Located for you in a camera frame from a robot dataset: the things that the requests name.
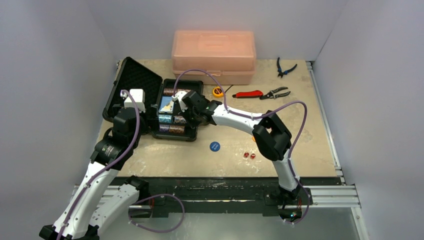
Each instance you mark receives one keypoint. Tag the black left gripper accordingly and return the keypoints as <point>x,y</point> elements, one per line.
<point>150,124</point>

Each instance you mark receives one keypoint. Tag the brown black chip stack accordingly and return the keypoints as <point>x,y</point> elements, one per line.
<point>176,129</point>

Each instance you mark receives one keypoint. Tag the blue tan chip stack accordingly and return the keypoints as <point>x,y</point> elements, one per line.
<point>179,119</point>

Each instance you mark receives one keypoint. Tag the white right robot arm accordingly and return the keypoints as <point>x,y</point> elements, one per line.
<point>273,139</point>

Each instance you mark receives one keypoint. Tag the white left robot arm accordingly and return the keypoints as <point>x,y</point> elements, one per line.
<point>84,218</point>

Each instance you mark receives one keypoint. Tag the black poker set case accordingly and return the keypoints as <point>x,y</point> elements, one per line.
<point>133,75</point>

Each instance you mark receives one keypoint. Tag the light blue chip stack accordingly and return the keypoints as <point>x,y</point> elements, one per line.
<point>165,118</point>

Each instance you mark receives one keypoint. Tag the purple chip stack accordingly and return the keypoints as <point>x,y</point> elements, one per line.
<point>164,128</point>

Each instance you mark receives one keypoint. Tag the blue playing card deck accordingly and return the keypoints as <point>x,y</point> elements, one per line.
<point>166,105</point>

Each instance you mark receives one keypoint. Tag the yellow tape measure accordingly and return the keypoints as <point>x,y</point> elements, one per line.
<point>217,92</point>

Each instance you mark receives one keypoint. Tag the brown chip stack in case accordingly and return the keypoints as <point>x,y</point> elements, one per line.
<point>171,91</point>

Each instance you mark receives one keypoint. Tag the blue small blind button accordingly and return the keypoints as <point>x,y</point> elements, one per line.
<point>214,146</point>

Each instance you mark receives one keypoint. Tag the pink plastic toolbox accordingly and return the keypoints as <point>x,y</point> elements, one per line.
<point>208,55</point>

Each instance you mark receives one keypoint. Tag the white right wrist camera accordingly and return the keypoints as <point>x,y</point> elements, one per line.
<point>178,98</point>

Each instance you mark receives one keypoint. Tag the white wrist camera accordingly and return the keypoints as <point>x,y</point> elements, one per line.
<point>132,96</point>
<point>178,98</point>

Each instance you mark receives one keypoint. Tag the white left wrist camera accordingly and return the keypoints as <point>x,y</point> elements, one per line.
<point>132,96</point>

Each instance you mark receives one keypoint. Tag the black table front rail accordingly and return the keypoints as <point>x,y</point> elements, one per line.
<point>217,195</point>

